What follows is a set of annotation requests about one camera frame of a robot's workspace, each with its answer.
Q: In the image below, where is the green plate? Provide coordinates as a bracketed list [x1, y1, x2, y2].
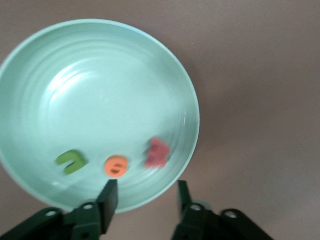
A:
[0, 19, 201, 215]

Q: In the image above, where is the orange foam letter e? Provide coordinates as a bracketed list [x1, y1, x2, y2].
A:
[104, 155, 130, 179]

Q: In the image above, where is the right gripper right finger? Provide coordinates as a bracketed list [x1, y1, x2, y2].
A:
[172, 180, 272, 240]

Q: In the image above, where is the green foam letter u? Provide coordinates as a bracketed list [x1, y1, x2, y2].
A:
[55, 149, 88, 176]

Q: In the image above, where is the pink foam letter w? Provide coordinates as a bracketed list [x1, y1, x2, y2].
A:
[144, 138, 171, 170]

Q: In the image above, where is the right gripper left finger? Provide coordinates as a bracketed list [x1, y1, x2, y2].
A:
[0, 179, 118, 240]

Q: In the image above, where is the brown table cover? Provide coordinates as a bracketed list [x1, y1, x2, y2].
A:
[0, 0, 320, 240]

